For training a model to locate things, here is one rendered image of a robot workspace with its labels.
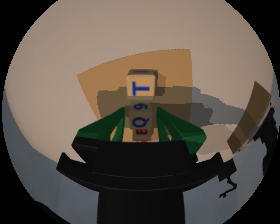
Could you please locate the tan flat mat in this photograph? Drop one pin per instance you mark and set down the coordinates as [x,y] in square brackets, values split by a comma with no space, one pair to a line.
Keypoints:
[105,86]

